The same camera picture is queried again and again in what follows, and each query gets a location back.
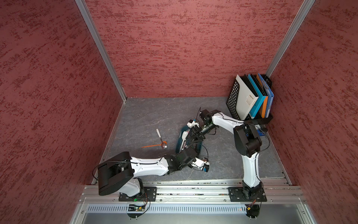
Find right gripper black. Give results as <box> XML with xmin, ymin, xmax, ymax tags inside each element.
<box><xmin>186</xmin><ymin>122</ymin><xmax>218</xmax><ymax>142</ymax></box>

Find teal plastic storage box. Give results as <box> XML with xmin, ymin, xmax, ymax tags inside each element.
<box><xmin>175</xmin><ymin>126</ymin><xmax>202</xmax><ymax>156</ymax></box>

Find white plastic spoon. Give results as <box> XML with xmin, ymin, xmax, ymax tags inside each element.
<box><xmin>180</xmin><ymin>130</ymin><xmax>189</xmax><ymax>152</ymax></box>

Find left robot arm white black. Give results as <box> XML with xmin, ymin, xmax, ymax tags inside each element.
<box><xmin>97</xmin><ymin>147</ymin><xmax>198</xmax><ymax>197</ymax></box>

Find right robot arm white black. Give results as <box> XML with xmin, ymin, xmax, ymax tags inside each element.
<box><xmin>186</xmin><ymin>110</ymin><xmax>263</xmax><ymax>197</ymax></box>

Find black mesh file rack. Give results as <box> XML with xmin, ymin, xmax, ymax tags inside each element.
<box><xmin>226</xmin><ymin>73</ymin><xmax>274</xmax><ymax>125</ymax></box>

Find white folder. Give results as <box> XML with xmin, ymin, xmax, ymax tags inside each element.
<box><xmin>235</xmin><ymin>75</ymin><xmax>257</xmax><ymax>120</ymax></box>

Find teal folder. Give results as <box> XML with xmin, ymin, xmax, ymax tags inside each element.
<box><xmin>248</xmin><ymin>74</ymin><xmax>267</xmax><ymax>119</ymax></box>

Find orange folder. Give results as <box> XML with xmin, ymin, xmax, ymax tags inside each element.
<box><xmin>256</xmin><ymin>73</ymin><xmax>268</xmax><ymax>118</ymax></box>

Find blue folder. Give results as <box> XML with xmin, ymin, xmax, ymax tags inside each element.
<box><xmin>258</xmin><ymin>74</ymin><xmax>274</xmax><ymax>118</ymax></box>

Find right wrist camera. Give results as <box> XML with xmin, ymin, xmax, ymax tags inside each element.
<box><xmin>186</xmin><ymin>119</ymin><xmax>200</xmax><ymax>128</ymax></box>

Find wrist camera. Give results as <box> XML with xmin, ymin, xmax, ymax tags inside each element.
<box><xmin>186</xmin><ymin>119</ymin><xmax>200</xmax><ymax>128</ymax></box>
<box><xmin>192</xmin><ymin>158</ymin><xmax>210</xmax><ymax>172</ymax></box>

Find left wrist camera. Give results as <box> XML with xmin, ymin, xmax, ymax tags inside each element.
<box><xmin>192</xmin><ymin>158</ymin><xmax>210</xmax><ymax>172</ymax></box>

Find orange handled spoon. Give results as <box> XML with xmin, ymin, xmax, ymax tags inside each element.
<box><xmin>142</xmin><ymin>141</ymin><xmax>167</xmax><ymax>149</ymax></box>

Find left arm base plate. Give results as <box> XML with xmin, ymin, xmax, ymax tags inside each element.
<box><xmin>118</xmin><ymin>187</ymin><xmax>157</xmax><ymax>202</ymax></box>

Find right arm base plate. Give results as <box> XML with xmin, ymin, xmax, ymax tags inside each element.
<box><xmin>228</xmin><ymin>187</ymin><xmax>267</xmax><ymax>203</ymax></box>

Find left corner aluminium post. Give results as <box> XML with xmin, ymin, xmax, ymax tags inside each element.
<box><xmin>75</xmin><ymin>0</ymin><xmax>127</xmax><ymax>103</ymax></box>

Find corner aluminium post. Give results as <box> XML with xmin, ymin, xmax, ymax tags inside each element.
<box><xmin>75</xmin><ymin>0</ymin><xmax>127</xmax><ymax>103</ymax></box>
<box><xmin>266</xmin><ymin>0</ymin><xmax>315</xmax><ymax>77</ymax></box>

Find aluminium front rail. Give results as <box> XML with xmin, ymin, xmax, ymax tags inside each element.
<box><xmin>79</xmin><ymin>184</ymin><xmax>307</xmax><ymax>204</ymax></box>

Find perforated cable tray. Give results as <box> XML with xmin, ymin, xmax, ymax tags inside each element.
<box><xmin>86</xmin><ymin>203</ymin><xmax>247</xmax><ymax>215</ymax></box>

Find right corner aluminium post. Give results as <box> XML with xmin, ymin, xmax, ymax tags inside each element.
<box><xmin>266</xmin><ymin>0</ymin><xmax>315</xmax><ymax>77</ymax></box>

